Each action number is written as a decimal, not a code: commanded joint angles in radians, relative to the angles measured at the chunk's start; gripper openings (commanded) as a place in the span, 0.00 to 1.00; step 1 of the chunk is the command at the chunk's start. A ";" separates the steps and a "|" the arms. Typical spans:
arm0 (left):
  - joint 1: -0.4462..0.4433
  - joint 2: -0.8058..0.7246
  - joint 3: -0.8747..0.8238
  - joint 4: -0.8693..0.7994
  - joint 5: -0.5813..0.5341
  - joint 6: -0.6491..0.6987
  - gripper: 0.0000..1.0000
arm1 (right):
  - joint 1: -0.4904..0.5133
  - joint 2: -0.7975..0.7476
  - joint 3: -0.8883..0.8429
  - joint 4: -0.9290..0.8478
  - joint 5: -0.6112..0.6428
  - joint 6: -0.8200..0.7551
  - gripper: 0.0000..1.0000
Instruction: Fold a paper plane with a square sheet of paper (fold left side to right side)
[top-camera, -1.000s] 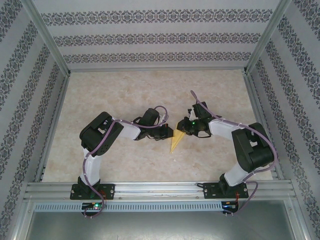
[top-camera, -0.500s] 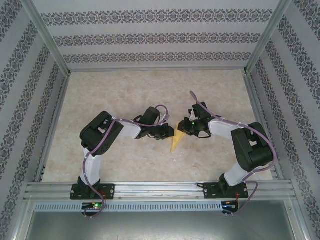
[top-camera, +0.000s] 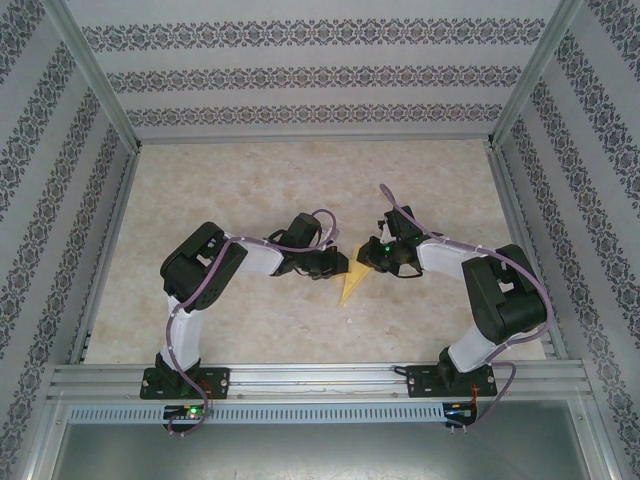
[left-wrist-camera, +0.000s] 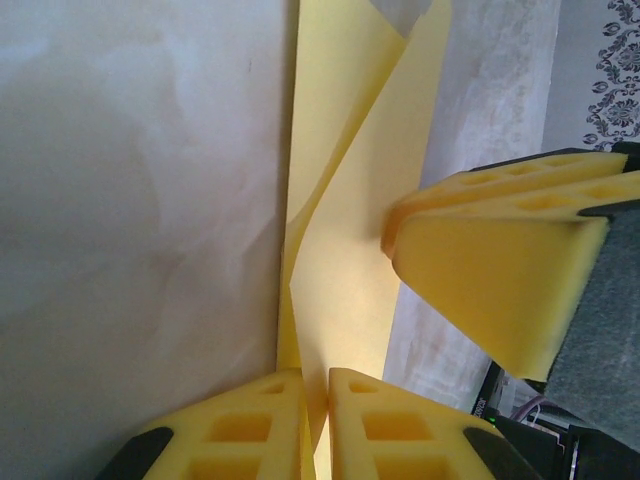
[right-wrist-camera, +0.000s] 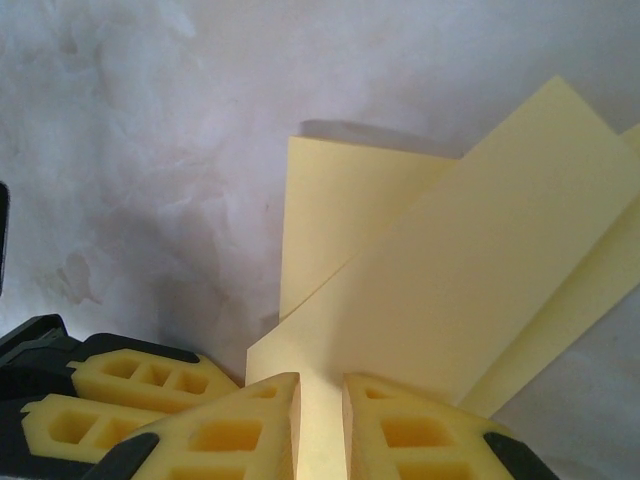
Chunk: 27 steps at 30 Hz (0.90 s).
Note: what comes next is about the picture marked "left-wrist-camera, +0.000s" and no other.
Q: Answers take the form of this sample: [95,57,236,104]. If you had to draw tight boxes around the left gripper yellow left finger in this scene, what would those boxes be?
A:
[94,367,307,480]

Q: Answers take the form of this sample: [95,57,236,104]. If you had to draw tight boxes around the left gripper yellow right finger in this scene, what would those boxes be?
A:
[327,367,546,480]

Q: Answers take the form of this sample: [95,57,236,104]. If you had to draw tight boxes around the yellow paper sheet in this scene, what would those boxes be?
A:
[276,0,454,480]

